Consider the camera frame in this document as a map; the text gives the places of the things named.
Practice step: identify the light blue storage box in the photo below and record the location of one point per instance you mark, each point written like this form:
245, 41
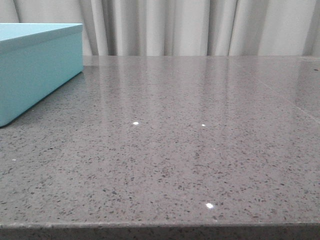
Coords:
35, 60

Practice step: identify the grey pleated curtain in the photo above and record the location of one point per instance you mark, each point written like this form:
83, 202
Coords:
181, 27

